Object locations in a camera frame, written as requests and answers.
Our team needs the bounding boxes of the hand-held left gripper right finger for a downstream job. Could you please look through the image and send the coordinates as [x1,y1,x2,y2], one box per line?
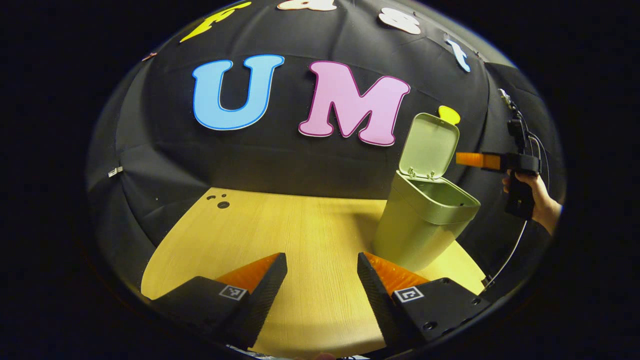
[357,251,491,348]

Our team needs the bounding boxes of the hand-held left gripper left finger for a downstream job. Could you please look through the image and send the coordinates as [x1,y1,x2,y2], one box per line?
[150,252,288,351]

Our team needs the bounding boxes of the green desktop garbage bin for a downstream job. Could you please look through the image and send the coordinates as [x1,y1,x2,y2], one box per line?
[372,112,482,272]

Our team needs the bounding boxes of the wooden desktop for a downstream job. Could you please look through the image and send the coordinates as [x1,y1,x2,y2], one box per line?
[140,187,487,358]

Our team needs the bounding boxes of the black backdrop cloth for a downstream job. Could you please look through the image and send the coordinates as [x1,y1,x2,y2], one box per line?
[85,0,566,301]

